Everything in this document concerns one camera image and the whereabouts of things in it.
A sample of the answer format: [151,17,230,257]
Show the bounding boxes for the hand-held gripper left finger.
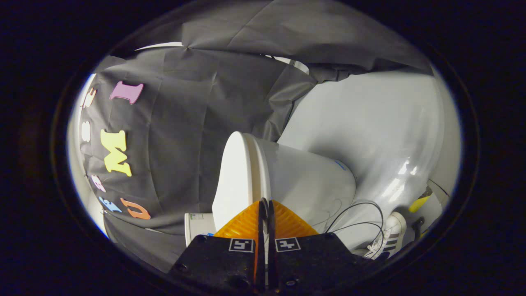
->
[171,198,268,295]

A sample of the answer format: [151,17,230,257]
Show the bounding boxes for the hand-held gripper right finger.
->
[267,200,372,294]

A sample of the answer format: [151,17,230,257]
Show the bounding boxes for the white toilet lid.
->
[211,131,249,231]

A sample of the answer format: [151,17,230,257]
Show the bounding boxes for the white toilet seat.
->
[242,133,272,203]

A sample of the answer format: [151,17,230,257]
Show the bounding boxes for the white striped sneaker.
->
[364,211,407,260]

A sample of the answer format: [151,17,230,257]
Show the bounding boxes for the yellow object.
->
[408,193,432,213]

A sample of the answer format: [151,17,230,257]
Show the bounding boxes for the black backdrop cloth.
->
[80,0,432,273]

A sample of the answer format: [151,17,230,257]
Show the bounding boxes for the thin black cable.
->
[325,201,385,259]

